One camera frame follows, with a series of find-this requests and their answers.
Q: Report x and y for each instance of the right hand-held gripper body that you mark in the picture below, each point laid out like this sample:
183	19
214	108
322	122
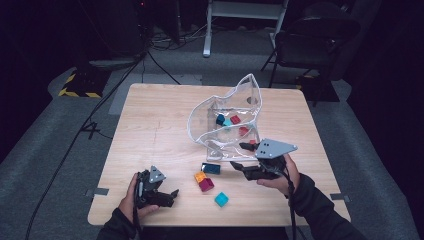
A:
270	168

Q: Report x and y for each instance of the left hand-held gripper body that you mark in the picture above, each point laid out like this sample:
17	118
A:
151	196

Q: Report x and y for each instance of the small crimson block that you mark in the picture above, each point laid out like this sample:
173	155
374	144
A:
243	131

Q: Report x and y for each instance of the long dark teal block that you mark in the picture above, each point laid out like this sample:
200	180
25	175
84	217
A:
210	168

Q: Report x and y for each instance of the light teal block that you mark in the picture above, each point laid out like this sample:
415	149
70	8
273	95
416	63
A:
227	123

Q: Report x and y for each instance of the orange block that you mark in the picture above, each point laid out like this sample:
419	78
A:
200	177

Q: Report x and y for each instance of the clear plastic bag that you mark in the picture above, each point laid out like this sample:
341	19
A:
216	140

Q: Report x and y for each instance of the maroon block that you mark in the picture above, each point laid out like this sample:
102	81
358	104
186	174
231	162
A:
206	185

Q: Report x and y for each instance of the bright cyan block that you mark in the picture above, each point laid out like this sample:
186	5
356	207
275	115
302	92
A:
221	199

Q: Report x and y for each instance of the dark blue block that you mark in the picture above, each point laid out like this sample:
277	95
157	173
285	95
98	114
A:
220	119

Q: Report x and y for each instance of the person's left hand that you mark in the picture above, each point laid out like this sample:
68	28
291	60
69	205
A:
129	203

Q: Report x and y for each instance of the person's right hand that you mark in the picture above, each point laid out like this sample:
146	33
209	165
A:
290	181

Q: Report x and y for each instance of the grey tape strip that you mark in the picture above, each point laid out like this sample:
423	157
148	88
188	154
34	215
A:
100	191
340	197

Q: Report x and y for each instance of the black yellow striped base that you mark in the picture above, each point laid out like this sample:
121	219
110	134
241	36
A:
320	91
86	83

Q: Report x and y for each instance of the black chair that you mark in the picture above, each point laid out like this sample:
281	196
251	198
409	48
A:
300	50

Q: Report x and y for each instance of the white metal stand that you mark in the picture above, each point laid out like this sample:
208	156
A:
207	33

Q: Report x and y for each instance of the black equipment stand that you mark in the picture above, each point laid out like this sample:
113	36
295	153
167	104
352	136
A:
116	30

